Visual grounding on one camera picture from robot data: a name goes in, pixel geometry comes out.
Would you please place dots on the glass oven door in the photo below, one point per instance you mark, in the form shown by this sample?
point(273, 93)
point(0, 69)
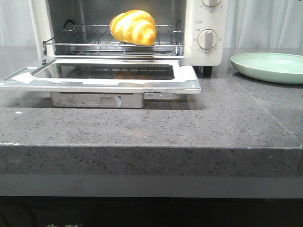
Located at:
point(104, 82)

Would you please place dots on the white Toshiba toaster oven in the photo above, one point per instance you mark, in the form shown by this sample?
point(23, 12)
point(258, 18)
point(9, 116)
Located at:
point(50, 17)

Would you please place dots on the lower beige timer knob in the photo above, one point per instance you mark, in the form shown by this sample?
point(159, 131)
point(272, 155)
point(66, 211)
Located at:
point(207, 39)

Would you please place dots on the golden croissant bread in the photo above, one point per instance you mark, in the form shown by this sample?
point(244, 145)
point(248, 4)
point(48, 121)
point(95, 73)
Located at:
point(135, 27)

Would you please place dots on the light green plate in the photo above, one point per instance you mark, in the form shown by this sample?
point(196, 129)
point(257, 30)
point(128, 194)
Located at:
point(270, 67)

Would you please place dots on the metal wire oven rack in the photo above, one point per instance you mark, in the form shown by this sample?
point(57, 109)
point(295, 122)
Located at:
point(97, 40)

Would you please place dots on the upper beige temperature knob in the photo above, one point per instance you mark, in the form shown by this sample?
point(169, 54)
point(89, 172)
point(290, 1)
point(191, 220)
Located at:
point(211, 3)

